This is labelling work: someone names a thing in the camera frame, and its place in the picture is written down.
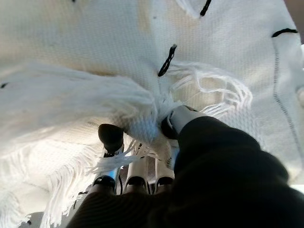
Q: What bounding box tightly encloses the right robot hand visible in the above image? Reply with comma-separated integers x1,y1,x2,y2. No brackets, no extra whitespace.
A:
67,105,304,228

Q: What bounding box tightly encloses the white fringed blanket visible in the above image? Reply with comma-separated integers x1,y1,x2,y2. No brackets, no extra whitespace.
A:
0,0,304,228

